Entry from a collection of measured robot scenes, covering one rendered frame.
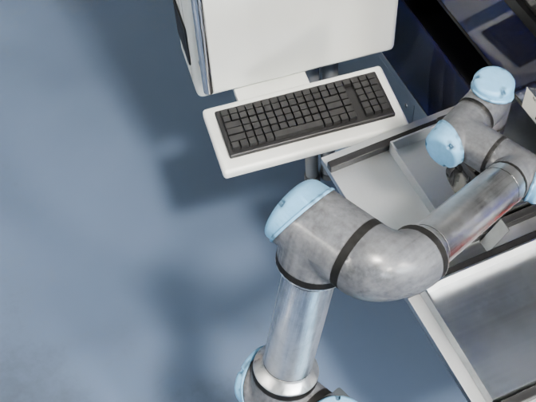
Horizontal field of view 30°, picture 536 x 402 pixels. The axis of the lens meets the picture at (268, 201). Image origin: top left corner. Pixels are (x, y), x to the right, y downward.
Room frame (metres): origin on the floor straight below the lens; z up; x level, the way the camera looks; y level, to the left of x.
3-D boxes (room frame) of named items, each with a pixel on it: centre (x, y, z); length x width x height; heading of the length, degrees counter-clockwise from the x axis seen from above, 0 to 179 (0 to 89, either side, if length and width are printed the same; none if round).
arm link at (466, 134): (1.04, -0.35, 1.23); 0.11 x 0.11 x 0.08; 46
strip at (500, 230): (1.02, -0.40, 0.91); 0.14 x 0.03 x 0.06; 112
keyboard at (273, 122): (1.47, -0.10, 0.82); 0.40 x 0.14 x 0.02; 103
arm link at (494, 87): (1.13, -0.41, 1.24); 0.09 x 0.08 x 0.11; 136
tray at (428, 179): (1.23, -0.48, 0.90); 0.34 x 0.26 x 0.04; 111
